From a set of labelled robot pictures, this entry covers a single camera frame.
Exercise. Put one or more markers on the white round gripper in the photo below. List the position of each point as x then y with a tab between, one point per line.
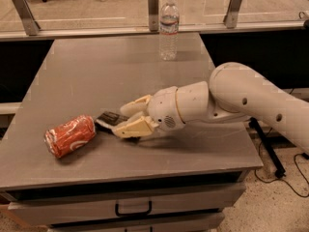
163	109

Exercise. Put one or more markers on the black rxbar chocolate wrapper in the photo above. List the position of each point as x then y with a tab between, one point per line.
108	120

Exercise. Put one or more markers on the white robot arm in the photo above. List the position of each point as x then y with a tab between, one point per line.
234	92

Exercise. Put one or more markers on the crushed red coke can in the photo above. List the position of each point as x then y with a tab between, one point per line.
68	137

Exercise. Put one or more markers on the clear plastic water bottle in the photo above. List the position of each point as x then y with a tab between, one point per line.
168	30

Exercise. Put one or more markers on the grey upper drawer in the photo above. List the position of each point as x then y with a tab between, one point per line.
127	204

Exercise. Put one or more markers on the grey drawer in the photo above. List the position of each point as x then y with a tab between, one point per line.
127	204
179	223

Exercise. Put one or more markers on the grey lower drawer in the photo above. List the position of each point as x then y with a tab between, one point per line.
179	223

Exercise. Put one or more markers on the black metal stand leg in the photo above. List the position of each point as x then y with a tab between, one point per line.
280	170

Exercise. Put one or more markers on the middle metal railing bracket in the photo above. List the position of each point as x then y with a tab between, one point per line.
153	15

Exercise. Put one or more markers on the metal railing bracket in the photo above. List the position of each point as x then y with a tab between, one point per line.
31	27
231	18
153	15

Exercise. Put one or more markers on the right metal railing bracket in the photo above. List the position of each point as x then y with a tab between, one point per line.
231	18

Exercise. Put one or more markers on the left metal railing bracket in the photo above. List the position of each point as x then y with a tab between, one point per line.
31	27

